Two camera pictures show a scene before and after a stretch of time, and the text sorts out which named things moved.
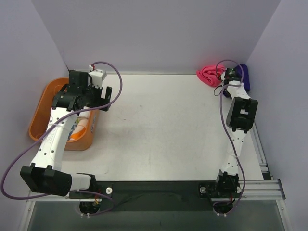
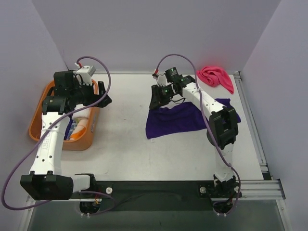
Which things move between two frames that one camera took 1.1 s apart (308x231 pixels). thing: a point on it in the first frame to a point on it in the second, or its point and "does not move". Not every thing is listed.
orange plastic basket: [41, 111] does not move
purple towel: [246, 78] to [183, 117]
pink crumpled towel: [211, 75] does not move
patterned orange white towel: [79, 129] does not move
